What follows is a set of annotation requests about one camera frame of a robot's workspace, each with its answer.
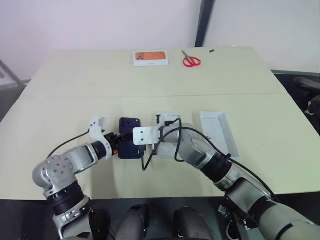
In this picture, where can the white phone box lid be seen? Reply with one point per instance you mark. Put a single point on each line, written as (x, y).
(220, 132)

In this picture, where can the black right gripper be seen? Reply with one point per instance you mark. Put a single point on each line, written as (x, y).
(142, 150)

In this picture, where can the grey metal rack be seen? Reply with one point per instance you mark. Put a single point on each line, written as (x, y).
(8, 75)

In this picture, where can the black office chair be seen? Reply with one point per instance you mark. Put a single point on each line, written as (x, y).
(308, 97)

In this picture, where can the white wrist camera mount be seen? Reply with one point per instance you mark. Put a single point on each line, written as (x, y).
(96, 130)
(146, 136)

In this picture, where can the white phone box base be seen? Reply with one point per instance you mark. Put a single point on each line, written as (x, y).
(172, 118)

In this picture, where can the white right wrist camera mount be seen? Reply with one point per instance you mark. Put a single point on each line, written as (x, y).
(146, 136)

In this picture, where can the dark rounded grey shape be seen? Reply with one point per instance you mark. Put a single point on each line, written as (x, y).
(191, 223)
(133, 222)

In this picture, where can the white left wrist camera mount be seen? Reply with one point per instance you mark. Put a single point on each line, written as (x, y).
(96, 130)

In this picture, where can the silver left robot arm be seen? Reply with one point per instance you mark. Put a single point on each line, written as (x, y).
(62, 165)

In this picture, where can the orange printed phone box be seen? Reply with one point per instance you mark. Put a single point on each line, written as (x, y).
(150, 58)

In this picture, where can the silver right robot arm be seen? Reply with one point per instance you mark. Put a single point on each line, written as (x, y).
(200, 150)

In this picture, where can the dark blue smartphone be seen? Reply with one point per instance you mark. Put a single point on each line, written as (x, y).
(129, 123)

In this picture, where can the dark vertical post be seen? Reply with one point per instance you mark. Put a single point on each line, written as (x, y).
(203, 22)

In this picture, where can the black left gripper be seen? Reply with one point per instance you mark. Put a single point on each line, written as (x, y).
(112, 143)

